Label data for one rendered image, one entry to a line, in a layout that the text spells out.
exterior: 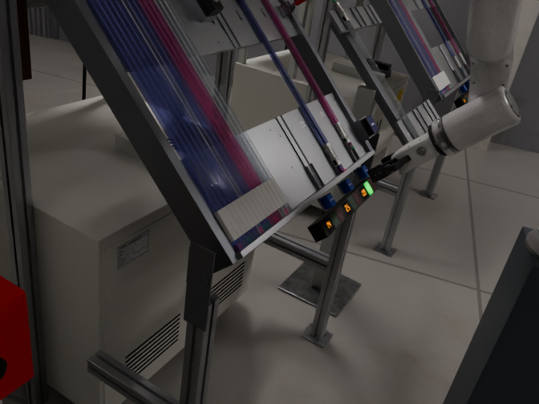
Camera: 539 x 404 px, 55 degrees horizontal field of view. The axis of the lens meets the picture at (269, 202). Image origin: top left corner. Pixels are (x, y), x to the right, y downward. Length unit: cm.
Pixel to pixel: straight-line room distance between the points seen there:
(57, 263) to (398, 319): 128
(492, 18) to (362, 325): 123
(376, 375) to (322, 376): 19
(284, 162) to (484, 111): 42
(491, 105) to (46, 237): 98
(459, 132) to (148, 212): 69
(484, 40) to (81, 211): 89
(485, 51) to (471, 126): 15
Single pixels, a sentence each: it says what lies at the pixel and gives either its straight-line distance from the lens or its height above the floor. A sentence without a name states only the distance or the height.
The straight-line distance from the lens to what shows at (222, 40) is 121.
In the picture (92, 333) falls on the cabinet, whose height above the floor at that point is 35.
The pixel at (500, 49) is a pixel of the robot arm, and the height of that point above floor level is 109.
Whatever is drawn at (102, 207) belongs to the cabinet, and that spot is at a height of 62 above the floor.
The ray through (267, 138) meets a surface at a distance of 114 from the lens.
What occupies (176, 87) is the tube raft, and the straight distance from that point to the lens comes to 100.
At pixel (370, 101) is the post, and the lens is 172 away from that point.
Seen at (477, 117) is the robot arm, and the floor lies 96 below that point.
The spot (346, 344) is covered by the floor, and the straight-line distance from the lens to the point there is 189.
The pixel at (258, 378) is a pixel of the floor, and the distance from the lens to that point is 170.
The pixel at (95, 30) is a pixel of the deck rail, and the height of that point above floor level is 104.
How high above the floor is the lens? 125
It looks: 29 degrees down
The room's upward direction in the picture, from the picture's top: 10 degrees clockwise
